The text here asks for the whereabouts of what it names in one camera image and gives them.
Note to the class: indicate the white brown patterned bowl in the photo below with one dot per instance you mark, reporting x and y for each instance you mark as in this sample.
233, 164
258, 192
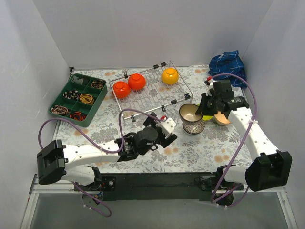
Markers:
195, 128

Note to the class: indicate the green compartment organizer tray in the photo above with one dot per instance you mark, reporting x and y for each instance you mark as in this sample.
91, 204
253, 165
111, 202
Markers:
80, 99

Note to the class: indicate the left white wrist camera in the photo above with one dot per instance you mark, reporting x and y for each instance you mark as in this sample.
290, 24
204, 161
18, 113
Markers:
167, 125

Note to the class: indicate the yellow bowl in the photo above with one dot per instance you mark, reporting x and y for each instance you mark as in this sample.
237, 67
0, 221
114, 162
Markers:
170, 76

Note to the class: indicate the orange bowl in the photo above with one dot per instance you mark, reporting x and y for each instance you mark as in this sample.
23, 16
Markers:
136, 81
121, 89

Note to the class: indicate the black patterned bowl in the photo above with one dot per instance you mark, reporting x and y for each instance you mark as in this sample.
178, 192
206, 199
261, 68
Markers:
187, 114

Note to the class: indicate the blue checked cloth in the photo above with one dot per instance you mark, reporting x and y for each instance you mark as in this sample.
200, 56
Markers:
228, 62

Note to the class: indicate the beige bowl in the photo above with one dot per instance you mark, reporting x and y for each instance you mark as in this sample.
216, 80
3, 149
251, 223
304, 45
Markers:
221, 119

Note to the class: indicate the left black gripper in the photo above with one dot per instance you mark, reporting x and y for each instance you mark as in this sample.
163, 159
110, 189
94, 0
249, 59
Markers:
159, 133

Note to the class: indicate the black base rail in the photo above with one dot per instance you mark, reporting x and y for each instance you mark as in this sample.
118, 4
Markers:
154, 186

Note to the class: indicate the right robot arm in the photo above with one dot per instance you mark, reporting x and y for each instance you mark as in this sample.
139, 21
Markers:
270, 167

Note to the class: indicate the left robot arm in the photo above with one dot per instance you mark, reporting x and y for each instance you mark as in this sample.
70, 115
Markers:
57, 161

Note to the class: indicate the metal wire dish rack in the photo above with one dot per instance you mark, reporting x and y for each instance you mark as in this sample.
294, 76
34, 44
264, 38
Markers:
156, 95

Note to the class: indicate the lime green bowl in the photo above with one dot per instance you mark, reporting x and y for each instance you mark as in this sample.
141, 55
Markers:
207, 118

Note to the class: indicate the floral table mat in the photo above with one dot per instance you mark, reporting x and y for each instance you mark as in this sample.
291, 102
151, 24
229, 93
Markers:
144, 140

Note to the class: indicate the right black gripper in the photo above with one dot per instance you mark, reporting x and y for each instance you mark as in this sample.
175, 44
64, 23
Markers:
207, 105

